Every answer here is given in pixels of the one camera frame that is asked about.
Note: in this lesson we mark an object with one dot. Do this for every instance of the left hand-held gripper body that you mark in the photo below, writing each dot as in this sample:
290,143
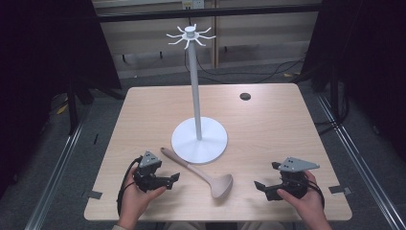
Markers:
147,175

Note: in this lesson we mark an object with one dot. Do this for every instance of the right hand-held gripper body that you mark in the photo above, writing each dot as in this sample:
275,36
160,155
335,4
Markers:
293,179

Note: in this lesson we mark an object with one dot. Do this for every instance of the person's left hand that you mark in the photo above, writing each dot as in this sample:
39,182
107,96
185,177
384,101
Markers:
136,199

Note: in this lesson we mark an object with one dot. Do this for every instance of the person's right hand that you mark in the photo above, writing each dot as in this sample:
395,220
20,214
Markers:
307,202

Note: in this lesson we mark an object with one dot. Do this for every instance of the beige silicone ladle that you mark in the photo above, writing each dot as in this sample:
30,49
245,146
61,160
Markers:
204,176

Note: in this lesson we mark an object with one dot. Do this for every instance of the grey tape piece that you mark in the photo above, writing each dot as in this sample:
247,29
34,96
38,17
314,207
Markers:
94,194
340,190

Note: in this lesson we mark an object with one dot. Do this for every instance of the white stand with hooks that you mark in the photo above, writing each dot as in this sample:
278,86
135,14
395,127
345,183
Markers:
198,134

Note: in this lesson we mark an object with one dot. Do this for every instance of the black table grommet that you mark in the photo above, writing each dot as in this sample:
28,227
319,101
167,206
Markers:
245,96

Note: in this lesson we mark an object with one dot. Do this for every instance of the black metal stand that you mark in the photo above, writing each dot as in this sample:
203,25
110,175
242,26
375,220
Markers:
335,96
72,108

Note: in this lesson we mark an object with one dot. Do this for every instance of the black curtain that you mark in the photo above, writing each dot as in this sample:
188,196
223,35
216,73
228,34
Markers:
48,48
367,57

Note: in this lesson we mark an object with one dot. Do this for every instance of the metal floor rail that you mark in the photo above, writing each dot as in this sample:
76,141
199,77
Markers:
54,179
357,159

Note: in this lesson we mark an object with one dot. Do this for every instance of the white wall socket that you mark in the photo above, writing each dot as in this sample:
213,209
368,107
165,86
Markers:
193,4

